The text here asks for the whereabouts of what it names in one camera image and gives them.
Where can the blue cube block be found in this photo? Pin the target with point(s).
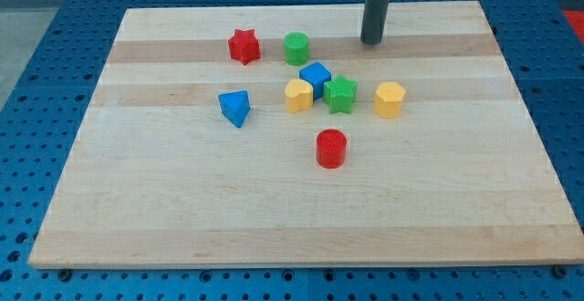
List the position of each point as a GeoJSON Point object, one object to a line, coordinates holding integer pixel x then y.
{"type": "Point", "coordinates": [316, 74]}

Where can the red cylinder block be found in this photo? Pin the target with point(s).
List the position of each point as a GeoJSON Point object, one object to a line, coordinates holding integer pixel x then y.
{"type": "Point", "coordinates": [331, 147]}

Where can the yellow heart block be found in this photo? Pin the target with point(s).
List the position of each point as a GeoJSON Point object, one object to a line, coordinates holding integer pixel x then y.
{"type": "Point", "coordinates": [299, 95]}

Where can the wooden board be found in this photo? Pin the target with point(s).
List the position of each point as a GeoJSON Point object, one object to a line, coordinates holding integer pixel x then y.
{"type": "Point", "coordinates": [157, 177]}

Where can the green star block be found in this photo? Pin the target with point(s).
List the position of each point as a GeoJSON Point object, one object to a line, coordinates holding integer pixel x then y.
{"type": "Point", "coordinates": [340, 94]}

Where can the blue triangle block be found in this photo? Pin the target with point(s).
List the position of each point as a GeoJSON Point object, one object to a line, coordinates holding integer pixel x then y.
{"type": "Point", "coordinates": [235, 106]}

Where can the green cylinder block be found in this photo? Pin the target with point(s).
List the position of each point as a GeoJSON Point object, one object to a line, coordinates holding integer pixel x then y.
{"type": "Point", "coordinates": [296, 45]}

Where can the yellow hexagon block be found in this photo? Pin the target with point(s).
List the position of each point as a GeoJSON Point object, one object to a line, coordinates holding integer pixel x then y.
{"type": "Point", "coordinates": [388, 99]}

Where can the red star block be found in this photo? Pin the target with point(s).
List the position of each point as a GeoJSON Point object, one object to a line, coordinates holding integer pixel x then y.
{"type": "Point", "coordinates": [244, 46]}

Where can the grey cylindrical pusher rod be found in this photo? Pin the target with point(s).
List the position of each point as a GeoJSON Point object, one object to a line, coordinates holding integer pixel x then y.
{"type": "Point", "coordinates": [373, 21]}

